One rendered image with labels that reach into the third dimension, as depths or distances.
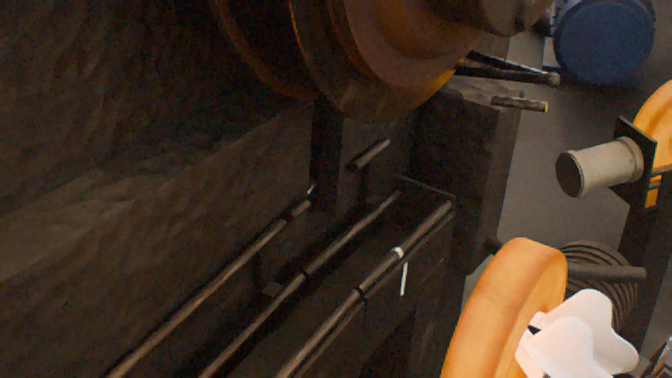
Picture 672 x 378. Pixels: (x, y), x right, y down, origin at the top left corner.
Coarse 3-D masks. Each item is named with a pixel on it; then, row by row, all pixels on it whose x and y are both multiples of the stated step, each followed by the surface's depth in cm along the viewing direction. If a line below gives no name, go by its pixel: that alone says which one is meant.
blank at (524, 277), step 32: (512, 256) 62; (544, 256) 63; (480, 288) 60; (512, 288) 60; (544, 288) 64; (480, 320) 59; (512, 320) 59; (448, 352) 60; (480, 352) 59; (512, 352) 61
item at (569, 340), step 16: (560, 320) 60; (576, 320) 60; (528, 336) 63; (544, 336) 61; (560, 336) 61; (576, 336) 60; (592, 336) 59; (528, 352) 62; (544, 352) 62; (560, 352) 61; (576, 352) 60; (592, 352) 60; (528, 368) 62; (544, 368) 62; (560, 368) 62; (576, 368) 61; (592, 368) 60
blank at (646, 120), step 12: (660, 96) 119; (648, 108) 119; (660, 108) 118; (636, 120) 120; (648, 120) 119; (660, 120) 118; (648, 132) 119; (660, 132) 119; (660, 144) 120; (660, 156) 122
